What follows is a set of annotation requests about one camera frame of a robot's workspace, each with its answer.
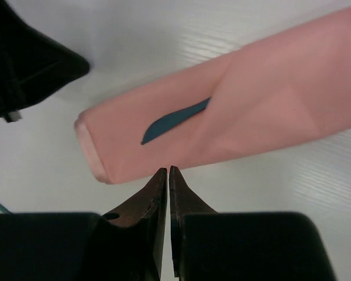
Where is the teal plastic utensil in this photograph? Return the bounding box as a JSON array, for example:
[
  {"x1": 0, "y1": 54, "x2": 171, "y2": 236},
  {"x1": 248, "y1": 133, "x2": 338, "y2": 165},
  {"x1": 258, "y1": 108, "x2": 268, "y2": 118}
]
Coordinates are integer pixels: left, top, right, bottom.
[{"x1": 140, "y1": 98, "x2": 211, "y2": 145}]

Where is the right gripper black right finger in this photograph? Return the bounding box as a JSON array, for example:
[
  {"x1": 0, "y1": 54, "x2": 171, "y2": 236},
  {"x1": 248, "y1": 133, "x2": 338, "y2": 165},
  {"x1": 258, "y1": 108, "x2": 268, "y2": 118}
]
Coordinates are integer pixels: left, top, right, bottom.
[{"x1": 168, "y1": 166, "x2": 336, "y2": 280}]

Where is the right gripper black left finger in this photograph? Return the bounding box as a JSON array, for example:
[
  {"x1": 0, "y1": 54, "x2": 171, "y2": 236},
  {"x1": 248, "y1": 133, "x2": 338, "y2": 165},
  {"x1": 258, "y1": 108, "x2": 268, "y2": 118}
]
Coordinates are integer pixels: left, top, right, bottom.
[{"x1": 0, "y1": 168, "x2": 167, "y2": 280}]

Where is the pink satin napkin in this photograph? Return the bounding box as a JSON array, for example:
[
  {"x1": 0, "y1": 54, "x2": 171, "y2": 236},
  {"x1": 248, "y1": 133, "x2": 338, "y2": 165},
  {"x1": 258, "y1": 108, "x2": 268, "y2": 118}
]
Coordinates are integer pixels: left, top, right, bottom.
[{"x1": 74, "y1": 7, "x2": 351, "y2": 184}]

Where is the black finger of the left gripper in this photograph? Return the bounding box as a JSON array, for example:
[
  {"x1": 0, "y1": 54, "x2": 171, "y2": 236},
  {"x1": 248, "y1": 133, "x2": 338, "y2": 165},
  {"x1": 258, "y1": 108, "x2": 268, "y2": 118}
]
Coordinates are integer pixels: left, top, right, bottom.
[{"x1": 0, "y1": 1, "x2": 90, "y2": 122}]

